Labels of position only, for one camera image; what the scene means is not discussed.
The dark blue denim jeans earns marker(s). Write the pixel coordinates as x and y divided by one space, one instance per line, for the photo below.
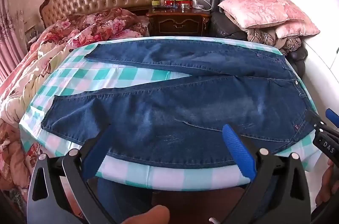
177 123

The person left hand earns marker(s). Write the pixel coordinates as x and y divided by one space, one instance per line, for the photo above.
157 215

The large pink floral pillow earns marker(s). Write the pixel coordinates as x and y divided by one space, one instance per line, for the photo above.
248 14

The plaid beige blanket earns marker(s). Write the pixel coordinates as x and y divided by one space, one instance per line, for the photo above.
268 37

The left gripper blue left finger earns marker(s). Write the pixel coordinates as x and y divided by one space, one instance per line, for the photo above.
94 151

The red tin box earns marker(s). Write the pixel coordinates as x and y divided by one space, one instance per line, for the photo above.
178 3

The dark wooden nightstand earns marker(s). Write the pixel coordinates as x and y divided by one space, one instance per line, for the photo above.
177 22

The person right hand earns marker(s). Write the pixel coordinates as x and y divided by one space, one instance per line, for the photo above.
327 188

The pink striped curtain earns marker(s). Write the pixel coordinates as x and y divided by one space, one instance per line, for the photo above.
13 43

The yellow lidded jar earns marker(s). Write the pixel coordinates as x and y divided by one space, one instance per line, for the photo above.
155 3

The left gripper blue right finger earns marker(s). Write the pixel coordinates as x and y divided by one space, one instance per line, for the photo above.
241 154

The floral pink quilt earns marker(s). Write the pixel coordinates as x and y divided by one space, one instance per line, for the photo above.
45 56

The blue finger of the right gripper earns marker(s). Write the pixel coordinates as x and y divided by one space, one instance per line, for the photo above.
332 117

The black leather armchair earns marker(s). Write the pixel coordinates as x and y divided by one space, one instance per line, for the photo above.
222 27

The small pink pillow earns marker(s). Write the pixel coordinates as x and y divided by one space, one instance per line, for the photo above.
299 24

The teal white checkered sheet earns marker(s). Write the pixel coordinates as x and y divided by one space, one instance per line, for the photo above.
76 75

